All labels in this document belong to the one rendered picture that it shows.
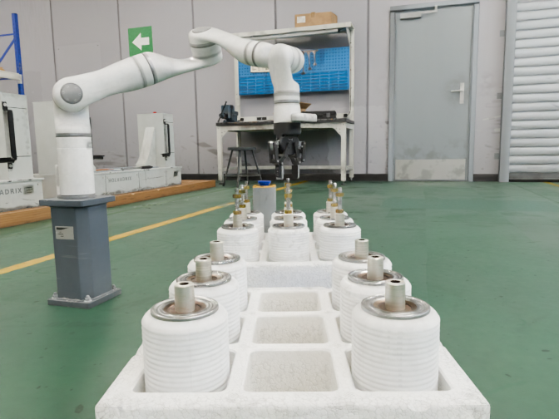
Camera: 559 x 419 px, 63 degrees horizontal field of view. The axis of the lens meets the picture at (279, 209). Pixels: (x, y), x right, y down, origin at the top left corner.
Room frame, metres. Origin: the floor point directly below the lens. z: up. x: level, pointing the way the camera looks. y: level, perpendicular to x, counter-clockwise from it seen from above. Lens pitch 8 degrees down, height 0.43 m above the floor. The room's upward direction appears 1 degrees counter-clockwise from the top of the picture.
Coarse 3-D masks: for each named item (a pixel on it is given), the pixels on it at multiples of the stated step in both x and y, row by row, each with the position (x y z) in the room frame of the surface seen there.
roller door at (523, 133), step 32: (512, 0) 5.36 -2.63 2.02; (544, 0) 5.31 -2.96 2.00; (512, 32) 5.35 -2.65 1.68; (544, 32) 5.29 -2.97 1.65; (512, 64) 5.35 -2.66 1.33; (544, 64) 5.29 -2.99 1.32; (512, 96) 5.37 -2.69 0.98; (544, 96) 5.28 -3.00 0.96; (512, 128) 5.37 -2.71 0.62; (544, 128) 5.29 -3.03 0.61; (512, 160) 5.36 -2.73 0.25; (544, 160) 5.27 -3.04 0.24
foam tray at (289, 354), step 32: (256, 288) 0.80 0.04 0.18; (288, 288) 0.80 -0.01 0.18; (320, 288) 0.79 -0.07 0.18; (256, 320) 0.66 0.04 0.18; (288, 320) 0.66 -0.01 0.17; (320, 320) 0.66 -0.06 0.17; (256, 352) 0.55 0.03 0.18; (288, 352) 0.55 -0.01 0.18; (320, 352) 0.55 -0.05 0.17; (448, 352) 0.53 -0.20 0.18; (128, 384) 0.47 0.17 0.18; (256, 384) 0.55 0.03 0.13; (288, 384) 0.55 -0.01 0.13; (320, 384) 0.55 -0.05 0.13; (352, 384) 0.46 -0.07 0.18; (448, 384) 0.46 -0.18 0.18; (96, 416) 0.42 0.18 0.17; (128, 416) 0.42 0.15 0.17; (160, 416) 0.42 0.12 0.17; (192, 416) 0.42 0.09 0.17; (224, 416) 0.42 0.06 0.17; (256, 416) 0.42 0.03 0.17; (288, 416) 0.42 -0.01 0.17; (320, 416) 0.42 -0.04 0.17; (352, 416) 0.42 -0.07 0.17; (384, 416) 0.42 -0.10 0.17; (416, 416) 0.42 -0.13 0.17; (448, 416) 0.42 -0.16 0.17; (480, 416) 0.42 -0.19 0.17
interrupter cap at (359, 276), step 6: (354, 270) 0.64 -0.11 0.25; (360, 270) 0.64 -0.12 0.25; (366, 270) 0.64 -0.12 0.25; (384, 270) 0.64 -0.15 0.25; (390, 270) 0.63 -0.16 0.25; (348, 276) 0.61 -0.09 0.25; (354, 276) 0.61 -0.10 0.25; (360, 276) 0.62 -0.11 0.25; (366, 276) 0.62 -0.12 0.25; (384, 276) 0.62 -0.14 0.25; (390, 276) 0.61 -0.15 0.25; (396, 276) 0.61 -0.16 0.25; (402, 276) 0.60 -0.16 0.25; (354, 282) 0.59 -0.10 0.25; (360, 282) 0.58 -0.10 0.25; (366, 282) 0.58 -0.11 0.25; (372, 282) 0.58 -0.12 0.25; (378, 282) 0.58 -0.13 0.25; (384, 282) 0.58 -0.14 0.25
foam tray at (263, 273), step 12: (264, 240) 1.24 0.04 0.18; (312, 240) 1.23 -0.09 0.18; (264, 252) 1.09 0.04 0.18; (312, 252) 1.08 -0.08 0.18; (252, 264) 0.97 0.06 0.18; (264, 264) 0.97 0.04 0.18; (276, 264) 0.97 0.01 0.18; (288, 264) 0.97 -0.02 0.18; (300, 264) 0.97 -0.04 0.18; (312, 264) 0.98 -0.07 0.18; (324, 264) 0.97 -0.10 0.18; (252, 276) 0.97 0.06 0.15; (264, 276) 0.97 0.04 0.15; (276, 276) 0.97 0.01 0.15; (288, 276) 0.97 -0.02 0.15; (300, 276) 0.97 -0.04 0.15; (312, 276) 0.97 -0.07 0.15; (324, 276) 0.97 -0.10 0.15
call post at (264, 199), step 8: (256, 192) 1.42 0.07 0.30; (264, 192) 1.42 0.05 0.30; (272, 192) 1.42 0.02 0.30; (256, 200) 1.42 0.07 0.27; (264, 200) 1.42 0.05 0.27; (272, 200) 1.42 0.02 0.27; (256, 208) 1.42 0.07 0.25; (264, 208) 1.42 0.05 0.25; (272, 208) 1.42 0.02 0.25; (264, 216) 1.42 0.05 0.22; (264, 224) 1.42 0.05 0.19; (264, 232) 1.42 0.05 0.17
